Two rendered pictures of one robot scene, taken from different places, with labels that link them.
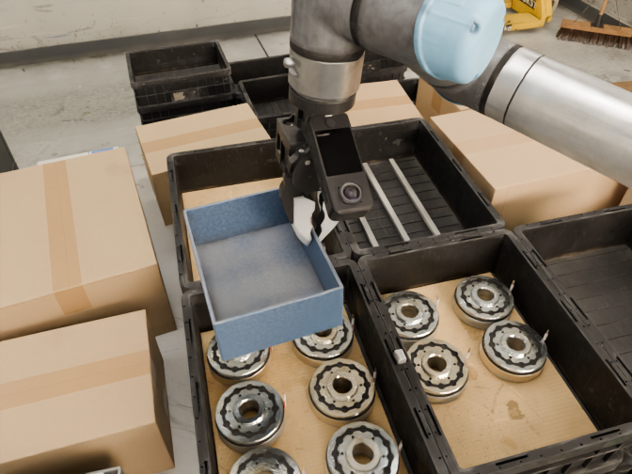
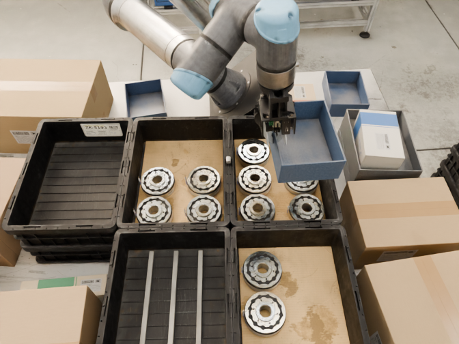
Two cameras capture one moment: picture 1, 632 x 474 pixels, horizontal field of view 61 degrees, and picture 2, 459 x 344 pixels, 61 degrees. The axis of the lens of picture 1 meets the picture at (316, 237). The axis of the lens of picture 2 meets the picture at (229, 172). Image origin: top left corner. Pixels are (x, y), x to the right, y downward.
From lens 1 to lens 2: 1.14 m
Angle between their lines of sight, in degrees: 81
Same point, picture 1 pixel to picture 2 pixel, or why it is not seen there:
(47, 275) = (440, 271)
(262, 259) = (298, 160)
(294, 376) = (276, 198)
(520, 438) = (179, 151)
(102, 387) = (378, 203)
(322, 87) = not seen: hidden behind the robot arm
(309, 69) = not seen: hidden behind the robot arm
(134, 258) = (382, 274)
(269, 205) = (294, 169)
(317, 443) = (270, 167)
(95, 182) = not seen: outside the picture
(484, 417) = (190, 162)
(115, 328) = (382, 237)
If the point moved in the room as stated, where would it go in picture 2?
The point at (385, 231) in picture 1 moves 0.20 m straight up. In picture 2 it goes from (185, 295) to (177, 265)
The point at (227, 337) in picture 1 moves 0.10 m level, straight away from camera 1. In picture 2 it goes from (318, 107) to (325, 136)
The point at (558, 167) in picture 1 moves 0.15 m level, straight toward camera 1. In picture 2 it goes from (14, 299) to (67, 256)
